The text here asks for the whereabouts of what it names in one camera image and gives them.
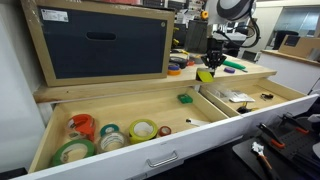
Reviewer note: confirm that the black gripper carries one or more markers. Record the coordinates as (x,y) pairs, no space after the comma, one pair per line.
(214,52)

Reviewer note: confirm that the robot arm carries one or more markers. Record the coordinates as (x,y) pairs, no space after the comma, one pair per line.
(220,12)

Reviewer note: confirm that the purple tape roll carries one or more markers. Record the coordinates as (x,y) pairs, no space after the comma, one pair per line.
(229,70)

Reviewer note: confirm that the small orange tape roll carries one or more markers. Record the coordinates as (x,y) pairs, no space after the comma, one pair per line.
(190,63)

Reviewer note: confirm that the black tape roll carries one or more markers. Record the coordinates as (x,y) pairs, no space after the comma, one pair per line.
(180,61)

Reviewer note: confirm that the blue and orange tape stack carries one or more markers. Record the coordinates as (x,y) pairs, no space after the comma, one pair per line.
(173,69)

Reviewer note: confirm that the right white drawer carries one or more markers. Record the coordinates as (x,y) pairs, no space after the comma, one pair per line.
(285,100)

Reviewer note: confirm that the white drawer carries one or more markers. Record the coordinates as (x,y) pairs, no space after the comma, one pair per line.
(129,162)
(285,100)

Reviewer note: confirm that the small red tape roll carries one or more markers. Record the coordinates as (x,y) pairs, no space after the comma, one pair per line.
(164,130)

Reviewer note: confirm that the yellow tape roll in drawer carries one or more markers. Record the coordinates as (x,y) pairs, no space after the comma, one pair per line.
(142,130)

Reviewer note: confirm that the left white drawer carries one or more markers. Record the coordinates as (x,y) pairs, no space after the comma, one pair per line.
(129,162)

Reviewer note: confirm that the small teal tape roll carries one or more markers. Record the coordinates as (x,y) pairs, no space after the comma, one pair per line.
(108,128)

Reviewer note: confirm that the clear tape roll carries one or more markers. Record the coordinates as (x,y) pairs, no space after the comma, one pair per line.
(111,141)

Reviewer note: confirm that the orange tape dispenser roll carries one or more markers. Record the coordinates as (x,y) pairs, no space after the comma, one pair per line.
(81,126)

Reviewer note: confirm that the large green tape roll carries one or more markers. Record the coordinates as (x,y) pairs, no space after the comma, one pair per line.
(72,151)

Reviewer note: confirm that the dark grey fabric bag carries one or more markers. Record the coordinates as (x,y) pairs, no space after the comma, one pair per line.
(196,37)

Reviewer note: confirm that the clear plastic box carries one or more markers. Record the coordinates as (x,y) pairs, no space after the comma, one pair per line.
(220,91)

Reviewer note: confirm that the yellow clamps on table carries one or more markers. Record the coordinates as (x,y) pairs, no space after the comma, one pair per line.
(175,41)

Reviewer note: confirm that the green rectangular block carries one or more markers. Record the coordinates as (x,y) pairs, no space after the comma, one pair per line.
(184,98)

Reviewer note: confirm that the black yellow spring clamp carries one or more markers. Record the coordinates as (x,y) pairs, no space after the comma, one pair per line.
(244,109)

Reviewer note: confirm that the white marker pen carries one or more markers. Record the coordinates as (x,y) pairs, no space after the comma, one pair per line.
(197,122)

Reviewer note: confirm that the cardboard box on counter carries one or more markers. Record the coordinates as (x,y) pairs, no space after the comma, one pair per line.
(299,46)

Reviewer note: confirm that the black tool mat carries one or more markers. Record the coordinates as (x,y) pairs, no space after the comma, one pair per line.
(297,160)

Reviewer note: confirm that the grey duct tape roll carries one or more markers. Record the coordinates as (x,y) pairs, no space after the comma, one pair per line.
(196,59)

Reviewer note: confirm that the green handled brush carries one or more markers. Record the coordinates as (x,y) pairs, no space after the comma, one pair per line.
(235,65)

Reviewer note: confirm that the black clamp bracket with screw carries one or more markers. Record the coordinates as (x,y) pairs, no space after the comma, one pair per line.
(266,96)

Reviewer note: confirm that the orange handled wire stripper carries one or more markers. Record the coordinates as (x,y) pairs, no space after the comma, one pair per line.
(259,150)

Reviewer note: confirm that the silver drawer handle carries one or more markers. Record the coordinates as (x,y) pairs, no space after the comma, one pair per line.
(153,164)

